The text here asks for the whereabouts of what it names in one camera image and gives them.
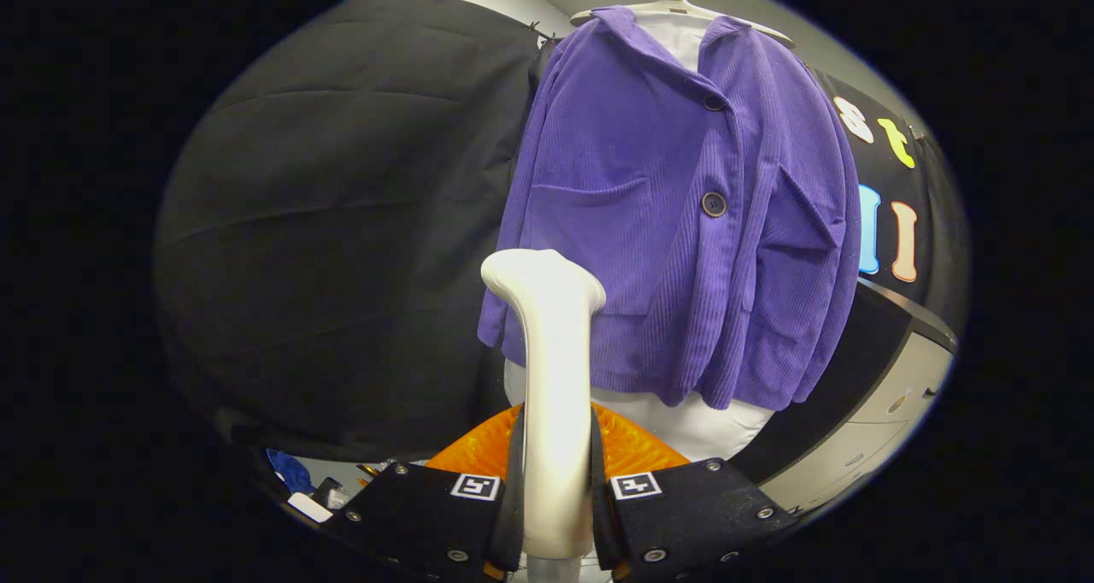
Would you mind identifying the blue cloth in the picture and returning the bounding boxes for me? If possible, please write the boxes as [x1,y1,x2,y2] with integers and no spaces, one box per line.
[267,449,315,494]

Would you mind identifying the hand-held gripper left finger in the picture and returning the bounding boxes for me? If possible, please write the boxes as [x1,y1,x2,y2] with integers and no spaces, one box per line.
[325,403,526,583]

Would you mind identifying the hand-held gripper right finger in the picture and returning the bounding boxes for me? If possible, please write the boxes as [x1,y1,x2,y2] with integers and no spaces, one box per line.
[590,403,800,583]

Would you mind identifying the purple corduroy jacket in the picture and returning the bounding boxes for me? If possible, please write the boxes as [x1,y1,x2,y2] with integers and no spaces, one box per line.
[477,6,862,411]

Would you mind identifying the grey cabinet with black top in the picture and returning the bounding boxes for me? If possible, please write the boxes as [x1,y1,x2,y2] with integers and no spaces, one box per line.
[731,277,958,515]

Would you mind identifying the white garment steamer head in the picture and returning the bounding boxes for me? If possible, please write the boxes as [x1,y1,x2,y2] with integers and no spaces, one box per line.
[480,248,607,560]

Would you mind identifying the white plastic clothes hanger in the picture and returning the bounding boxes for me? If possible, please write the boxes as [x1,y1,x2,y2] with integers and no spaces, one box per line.
[570,0,796,50]

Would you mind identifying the small white box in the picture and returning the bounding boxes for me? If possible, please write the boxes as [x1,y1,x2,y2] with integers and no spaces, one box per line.
[288,492,334,524]

